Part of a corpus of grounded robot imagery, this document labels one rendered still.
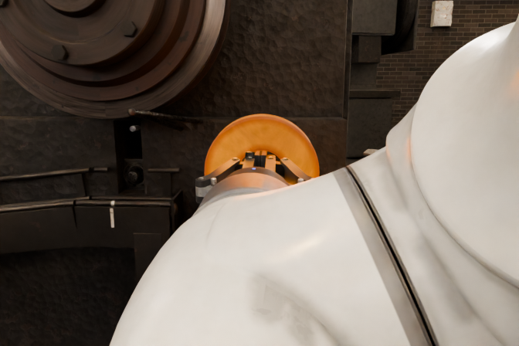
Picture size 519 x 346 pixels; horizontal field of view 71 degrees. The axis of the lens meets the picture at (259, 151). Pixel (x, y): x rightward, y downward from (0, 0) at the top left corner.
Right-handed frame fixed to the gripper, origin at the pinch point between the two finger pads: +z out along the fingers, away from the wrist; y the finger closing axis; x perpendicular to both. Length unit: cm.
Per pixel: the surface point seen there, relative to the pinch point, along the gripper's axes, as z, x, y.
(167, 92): 20.0, 7.6, -18.3
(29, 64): 18.5, 12.7, -43.2
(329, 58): 35.8, 14.1, 13.8
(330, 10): 36.3, 24.2, 13.7
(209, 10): 20.9, 22.2, -10.1
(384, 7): 433, 82, 135
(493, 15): 637, 97, 380
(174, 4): 17.1, 22.7, -15.5
